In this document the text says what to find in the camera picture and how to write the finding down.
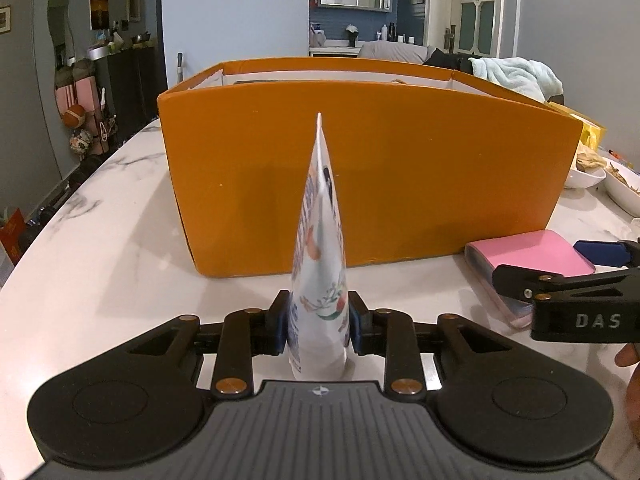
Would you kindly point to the white vanity cabinet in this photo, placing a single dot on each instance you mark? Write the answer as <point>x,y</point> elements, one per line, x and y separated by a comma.
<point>335,52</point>

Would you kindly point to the basketball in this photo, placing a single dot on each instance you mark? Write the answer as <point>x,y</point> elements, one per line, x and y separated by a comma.
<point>74,117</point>

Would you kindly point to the orange storage box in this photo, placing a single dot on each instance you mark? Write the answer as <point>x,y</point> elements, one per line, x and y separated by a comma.
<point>425,160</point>

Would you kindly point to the grey quilted jacket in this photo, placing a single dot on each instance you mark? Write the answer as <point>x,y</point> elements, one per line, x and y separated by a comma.
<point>396,52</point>

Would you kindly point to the white bowl with bread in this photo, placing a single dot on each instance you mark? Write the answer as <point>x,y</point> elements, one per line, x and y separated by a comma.
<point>587,169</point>

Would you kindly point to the black jacket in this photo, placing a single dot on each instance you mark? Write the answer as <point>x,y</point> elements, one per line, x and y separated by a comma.
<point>450,61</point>

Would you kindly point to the white lotion tube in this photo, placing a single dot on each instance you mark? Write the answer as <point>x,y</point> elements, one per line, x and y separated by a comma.
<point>318,311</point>

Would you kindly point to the person's right hand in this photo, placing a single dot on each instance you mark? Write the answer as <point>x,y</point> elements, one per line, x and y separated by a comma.
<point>626,357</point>

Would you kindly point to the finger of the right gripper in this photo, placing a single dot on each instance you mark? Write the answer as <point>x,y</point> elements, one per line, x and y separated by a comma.
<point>528,285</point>
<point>615,254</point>

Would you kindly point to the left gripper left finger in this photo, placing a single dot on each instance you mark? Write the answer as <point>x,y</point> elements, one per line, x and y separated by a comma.
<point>245,334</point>

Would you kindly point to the framed picture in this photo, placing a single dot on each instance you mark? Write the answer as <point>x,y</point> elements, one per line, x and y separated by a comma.
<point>5,19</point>

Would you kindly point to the black cabinet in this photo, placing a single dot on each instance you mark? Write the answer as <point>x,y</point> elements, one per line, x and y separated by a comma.
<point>132,85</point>

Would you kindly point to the light blue fleece blanket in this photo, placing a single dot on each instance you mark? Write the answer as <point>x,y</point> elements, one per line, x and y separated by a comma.
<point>530,78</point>

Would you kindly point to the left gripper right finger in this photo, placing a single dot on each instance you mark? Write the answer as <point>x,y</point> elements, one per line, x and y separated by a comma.
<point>391,335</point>

